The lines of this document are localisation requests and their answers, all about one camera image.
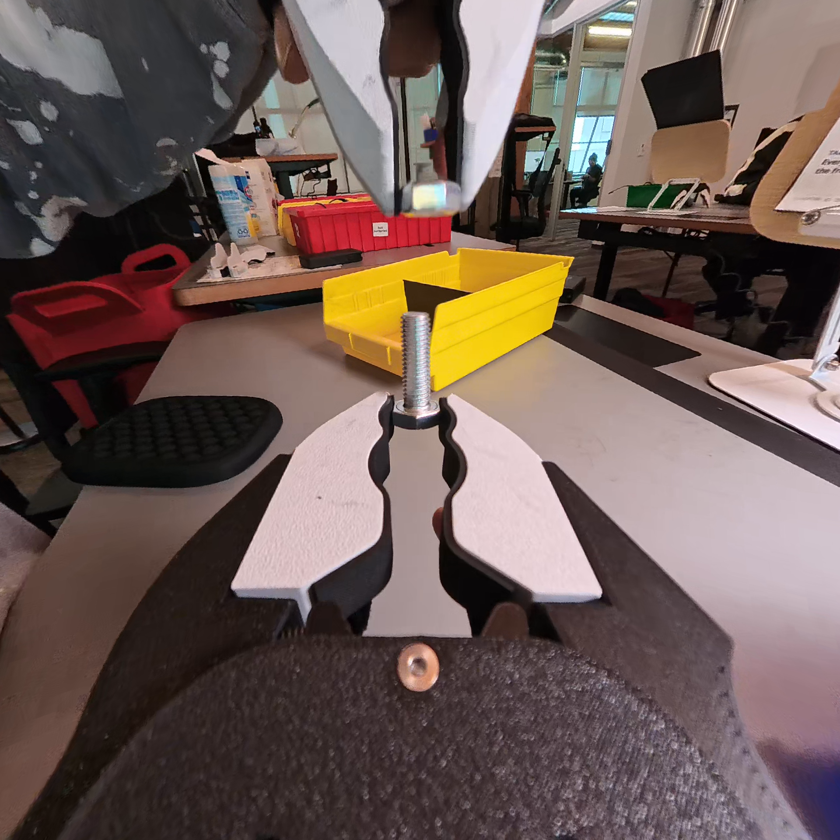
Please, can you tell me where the white stand base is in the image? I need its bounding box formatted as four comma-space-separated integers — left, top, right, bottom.
709, 357, 840, 452

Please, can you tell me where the red storage tub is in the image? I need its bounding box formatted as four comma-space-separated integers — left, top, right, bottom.
287, 200, 454, 256

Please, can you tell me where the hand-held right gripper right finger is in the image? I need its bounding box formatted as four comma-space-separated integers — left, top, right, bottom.
438, 392, 603, 631

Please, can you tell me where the white clip rack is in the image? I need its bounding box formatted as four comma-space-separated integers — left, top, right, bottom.
206, 241, 277, 280

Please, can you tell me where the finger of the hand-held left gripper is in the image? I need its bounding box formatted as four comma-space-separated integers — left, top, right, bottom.
436, 0, 546, 211
282, 0, 401, 217

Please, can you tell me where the black panel wooden stand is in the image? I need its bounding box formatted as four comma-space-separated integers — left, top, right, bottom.
641, 49, 731, 211

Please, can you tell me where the silver hex bolt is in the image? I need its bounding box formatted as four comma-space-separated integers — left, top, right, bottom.
394, 311, 439, 429

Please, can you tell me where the person's left forearm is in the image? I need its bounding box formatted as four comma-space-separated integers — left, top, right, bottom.
0, 0, 278, 260

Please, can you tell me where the white wipes canister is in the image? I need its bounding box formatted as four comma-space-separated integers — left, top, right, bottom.
208, 161, 258, 247

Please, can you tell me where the person's left hand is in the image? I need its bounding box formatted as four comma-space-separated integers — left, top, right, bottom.
384, 0, 441, 77

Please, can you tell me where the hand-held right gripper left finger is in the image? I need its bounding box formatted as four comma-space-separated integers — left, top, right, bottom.
231, 390, 395, 624

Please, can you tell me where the black bin divider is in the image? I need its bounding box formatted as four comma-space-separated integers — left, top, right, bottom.
402, 279, 471, 316

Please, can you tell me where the wooden side table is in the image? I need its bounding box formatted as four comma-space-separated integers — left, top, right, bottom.
172, 230, 517, 308

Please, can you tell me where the black office chair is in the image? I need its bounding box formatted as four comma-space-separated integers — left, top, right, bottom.
497, 147, 563, 249

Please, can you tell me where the black flat box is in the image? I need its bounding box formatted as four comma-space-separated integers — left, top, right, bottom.
298, 248, 364, 270

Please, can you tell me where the yellow storage bin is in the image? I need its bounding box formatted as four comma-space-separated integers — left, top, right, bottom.
323, 248, 574, 391

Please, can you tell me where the red bag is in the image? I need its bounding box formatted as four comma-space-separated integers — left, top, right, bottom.
7, 244, 193, 427
613, 287, 695, 330

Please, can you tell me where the office desk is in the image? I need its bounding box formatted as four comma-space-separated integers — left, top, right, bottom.
560, 203, 762, 301

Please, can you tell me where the beige panel stand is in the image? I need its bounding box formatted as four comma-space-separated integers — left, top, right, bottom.
750, 85, 840, 389

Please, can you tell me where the silver hex nut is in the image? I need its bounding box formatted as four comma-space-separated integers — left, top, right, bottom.
400, 180, 462, 219

